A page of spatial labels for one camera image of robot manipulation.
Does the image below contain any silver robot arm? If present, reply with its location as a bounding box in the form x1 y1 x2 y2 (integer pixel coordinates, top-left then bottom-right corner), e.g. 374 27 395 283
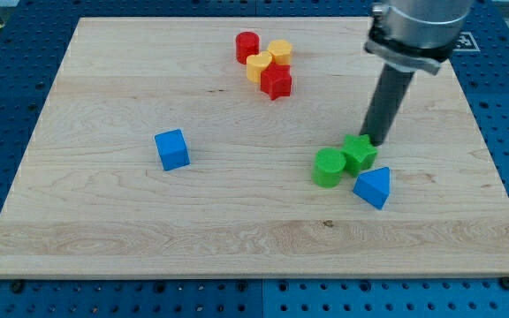
364 0 473 75

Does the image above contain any blue cube block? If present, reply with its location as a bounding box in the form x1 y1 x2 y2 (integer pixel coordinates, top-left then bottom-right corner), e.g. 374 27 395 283
154 129 190 170

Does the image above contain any green cylinder block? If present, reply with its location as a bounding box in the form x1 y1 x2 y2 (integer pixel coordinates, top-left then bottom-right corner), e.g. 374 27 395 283
311 148 346 188

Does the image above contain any red star block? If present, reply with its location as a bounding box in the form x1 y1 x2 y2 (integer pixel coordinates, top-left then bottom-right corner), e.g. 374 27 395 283
260 63 292 100

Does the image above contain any wooden board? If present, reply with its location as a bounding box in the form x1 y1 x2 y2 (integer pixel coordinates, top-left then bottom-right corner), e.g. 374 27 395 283
0 18 509 280

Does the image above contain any yellow heart block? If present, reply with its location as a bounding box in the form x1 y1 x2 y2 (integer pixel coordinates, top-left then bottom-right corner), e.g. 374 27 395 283
246 51 273 83

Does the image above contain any green star block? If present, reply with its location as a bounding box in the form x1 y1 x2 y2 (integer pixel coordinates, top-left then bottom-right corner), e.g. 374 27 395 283
341 134 377 177

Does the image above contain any yellow hexagon block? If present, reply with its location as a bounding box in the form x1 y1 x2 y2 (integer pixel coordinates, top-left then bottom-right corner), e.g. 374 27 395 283
267 39 293 65

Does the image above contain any red cylinder block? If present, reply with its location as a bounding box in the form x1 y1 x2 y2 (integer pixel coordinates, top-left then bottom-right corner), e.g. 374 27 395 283
235 31 260 64

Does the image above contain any blue triangle block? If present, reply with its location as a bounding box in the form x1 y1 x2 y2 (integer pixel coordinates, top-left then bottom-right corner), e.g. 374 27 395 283
353 167 391 209

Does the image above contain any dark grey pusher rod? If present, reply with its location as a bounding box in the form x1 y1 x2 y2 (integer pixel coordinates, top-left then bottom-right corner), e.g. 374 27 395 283
360 64 414 146

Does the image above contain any white marker tag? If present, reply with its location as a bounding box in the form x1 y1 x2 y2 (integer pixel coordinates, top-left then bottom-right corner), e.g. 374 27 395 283
453 31 480 52

